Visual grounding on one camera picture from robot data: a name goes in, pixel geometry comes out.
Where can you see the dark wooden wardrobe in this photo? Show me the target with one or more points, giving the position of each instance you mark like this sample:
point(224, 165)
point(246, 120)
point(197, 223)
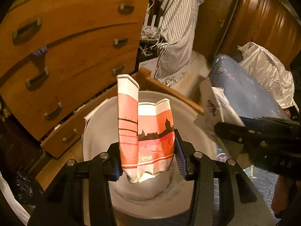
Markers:
point(267, 23)

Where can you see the silver satin cloth cover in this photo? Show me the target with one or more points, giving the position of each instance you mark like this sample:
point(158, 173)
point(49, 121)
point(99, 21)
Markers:
point(270, 72)

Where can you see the dark wooden door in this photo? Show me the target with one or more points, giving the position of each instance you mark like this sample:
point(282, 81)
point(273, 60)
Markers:
point(214, 18)

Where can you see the printed paper leaflet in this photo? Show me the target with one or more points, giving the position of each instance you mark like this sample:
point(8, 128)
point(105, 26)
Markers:
point(216, 105)

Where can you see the wooden stool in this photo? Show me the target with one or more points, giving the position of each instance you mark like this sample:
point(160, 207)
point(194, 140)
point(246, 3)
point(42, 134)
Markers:
point(74, 151)

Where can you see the blue star-pattern bedsheet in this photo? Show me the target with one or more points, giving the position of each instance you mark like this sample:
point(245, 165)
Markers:
point(249, 99)

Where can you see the striped cloth cover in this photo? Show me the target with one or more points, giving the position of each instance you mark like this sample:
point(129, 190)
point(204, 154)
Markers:
point(173, 38)

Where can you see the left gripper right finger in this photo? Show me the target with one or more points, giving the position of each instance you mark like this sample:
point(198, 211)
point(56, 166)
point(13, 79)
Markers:
point(240, 203)

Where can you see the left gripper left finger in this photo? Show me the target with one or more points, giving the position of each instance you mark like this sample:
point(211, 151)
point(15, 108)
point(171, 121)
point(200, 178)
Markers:
point(62, 201)

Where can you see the wooden chest of drawers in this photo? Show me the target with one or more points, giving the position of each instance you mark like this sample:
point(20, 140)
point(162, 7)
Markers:
point(56, 55)

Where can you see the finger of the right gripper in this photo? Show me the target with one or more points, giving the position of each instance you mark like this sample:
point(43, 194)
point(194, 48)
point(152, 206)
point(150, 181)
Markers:
point(273, 135)
point(265, 120)

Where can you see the white plastic bucket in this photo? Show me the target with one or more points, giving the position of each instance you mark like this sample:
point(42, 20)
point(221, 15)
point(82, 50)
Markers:
point(151, 185)

